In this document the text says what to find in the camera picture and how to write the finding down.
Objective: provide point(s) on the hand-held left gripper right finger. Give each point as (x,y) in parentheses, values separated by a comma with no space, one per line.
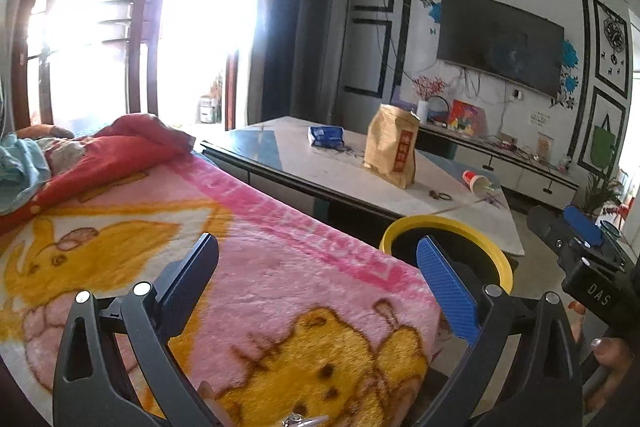
(447,287)

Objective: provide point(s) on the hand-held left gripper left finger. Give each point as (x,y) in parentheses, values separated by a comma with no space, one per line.
(192,277)

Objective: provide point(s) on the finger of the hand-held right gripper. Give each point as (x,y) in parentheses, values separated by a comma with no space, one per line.
(547,229)
(582,227)

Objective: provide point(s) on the yellow trash bin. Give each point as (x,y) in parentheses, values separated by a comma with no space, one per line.
(500,272)

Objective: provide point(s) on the person's right hand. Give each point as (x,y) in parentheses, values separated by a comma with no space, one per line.
(617,357)

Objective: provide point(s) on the person's left hand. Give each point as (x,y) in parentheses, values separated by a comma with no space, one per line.
(210,399)

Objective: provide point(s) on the green bucket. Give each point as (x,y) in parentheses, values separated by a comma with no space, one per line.
(610,229)

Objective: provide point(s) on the green potted plant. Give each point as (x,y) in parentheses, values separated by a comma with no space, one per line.
(600,194)

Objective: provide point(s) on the white television cabinet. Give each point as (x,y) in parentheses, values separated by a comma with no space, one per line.
(525,177)

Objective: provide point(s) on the green tote bag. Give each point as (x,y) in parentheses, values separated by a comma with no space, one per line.
(602,147)

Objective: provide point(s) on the pink printed blanket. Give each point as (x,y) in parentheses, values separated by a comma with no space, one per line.
(280,267)

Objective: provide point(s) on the red paper cup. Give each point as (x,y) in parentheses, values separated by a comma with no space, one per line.
(472,179)

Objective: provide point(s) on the colourful picture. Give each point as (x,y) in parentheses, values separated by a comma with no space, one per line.
(467,119)

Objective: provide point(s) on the red blanket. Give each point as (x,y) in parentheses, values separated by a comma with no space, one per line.
(125,152)

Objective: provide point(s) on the brown paper bag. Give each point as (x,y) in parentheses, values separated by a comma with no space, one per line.
(390,147)

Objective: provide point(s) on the round black-framed mirror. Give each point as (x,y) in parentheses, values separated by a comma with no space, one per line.
(440,112)

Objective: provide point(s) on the paint bucket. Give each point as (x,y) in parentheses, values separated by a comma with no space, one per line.
(209,111)

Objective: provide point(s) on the white vase with red flowers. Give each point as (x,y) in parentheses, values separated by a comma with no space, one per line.
(423,112)

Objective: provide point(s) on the marble top coffee table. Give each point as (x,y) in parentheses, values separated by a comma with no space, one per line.
(325,162)

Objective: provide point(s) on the floral patterned cloth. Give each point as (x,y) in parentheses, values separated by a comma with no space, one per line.
(62,157)

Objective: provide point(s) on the blue snack packet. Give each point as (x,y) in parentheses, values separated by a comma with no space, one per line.
(326,136)

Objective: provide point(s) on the light blue cloth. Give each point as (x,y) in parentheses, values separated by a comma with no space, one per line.
(22,172)

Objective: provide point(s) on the grey standing air conditioner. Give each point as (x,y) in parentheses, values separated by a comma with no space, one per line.
(322,57)

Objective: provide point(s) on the dark blue curtain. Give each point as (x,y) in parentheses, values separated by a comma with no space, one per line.
(280,32)

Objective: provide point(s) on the brown framed glass door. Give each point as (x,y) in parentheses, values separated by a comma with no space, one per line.
(145,7)

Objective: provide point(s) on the white wall notice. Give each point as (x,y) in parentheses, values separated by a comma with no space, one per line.
(538,118)

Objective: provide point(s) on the wall socket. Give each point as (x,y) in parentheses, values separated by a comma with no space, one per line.
(518,95)

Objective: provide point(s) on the wall-mounted television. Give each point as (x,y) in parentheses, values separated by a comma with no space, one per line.
(500,42)

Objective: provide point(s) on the black wall clock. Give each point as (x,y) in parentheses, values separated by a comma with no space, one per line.
(614,34)

